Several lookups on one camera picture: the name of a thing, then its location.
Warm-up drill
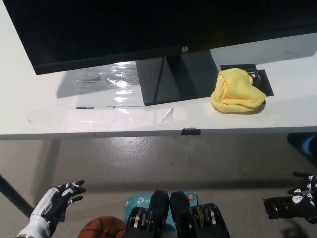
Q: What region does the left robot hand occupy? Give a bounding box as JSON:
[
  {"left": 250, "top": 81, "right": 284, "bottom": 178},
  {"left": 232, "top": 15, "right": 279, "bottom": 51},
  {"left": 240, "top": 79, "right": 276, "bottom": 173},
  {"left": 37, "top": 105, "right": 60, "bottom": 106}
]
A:
[{"left": 29, "top": 180, "right": 86, "bottom": 225}]

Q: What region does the yellow microfibre cloth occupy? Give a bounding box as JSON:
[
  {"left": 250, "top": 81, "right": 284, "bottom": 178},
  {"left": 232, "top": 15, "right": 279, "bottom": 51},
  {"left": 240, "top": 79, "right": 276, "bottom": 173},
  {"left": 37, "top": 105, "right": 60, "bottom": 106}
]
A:
[{"left": 211, "top": 68, "right": 267, "bottom": 114}]

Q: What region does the black diagonal desk leg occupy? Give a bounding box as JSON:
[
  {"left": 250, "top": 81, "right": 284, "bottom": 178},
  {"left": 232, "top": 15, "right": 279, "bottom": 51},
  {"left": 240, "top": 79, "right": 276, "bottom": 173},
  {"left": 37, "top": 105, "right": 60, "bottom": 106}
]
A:
[{"left": 0, "top": 173, "right": 34, "bottom": 211}]

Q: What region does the left black robot body block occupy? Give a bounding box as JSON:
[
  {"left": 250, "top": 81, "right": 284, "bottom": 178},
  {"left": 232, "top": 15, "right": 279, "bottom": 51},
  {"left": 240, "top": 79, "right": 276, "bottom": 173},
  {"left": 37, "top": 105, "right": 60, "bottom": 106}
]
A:
[{"left": 123, "top": 189, "right": 169, "bottom": 238}]

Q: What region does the black HP monitor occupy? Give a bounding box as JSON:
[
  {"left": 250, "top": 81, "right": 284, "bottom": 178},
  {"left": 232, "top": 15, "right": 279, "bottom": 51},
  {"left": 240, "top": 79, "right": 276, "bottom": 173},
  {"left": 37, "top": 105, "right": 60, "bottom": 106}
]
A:
[{"left": 2, "top": 0, "right": 317, "bottom": 106}]

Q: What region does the orange basketball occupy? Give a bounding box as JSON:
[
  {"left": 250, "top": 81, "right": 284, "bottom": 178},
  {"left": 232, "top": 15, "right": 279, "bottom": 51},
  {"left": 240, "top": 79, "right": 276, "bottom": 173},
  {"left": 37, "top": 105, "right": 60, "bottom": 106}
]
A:
[{"left": 79, "top": 215, "right": 127, "bottom": 238}]

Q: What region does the teal tp-link box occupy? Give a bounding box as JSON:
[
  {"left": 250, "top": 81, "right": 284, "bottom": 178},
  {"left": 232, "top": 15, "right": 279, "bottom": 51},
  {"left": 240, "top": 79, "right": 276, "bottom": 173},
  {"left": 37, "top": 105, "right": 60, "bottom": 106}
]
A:
[{"left": 123, "top": 190, "right": 198, "bottom": 226}]

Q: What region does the clear plastic sheet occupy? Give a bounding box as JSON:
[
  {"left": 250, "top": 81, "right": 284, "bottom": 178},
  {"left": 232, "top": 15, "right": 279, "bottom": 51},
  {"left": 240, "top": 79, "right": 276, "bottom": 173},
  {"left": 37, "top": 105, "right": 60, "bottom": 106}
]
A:
[{"left": 26, "top": 63, "right": 175, "bottom": 126}]

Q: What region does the black and blue object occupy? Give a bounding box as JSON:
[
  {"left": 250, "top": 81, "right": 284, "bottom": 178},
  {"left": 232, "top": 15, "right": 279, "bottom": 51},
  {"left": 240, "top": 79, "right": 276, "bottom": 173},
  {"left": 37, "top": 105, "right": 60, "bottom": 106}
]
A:
[{"left": 287, "top": 132, "right": 317, "bottom": 156}]

